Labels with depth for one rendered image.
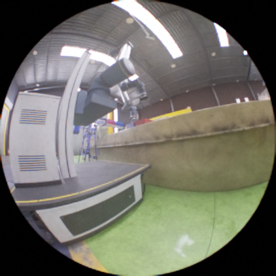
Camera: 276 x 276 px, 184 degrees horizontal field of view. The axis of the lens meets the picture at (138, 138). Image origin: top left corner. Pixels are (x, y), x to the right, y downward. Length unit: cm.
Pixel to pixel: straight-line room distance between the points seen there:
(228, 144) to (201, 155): 30
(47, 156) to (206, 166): 120
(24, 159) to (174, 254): 89
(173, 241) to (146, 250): 15
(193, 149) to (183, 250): 80
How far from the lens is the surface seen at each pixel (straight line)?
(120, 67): 74
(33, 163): 61
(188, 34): 1051
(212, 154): 89
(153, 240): 62
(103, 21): 911
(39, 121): 62
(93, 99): 68
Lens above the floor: 56
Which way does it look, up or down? 5 degrees up
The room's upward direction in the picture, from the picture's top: 5 degrees counter-clockwise
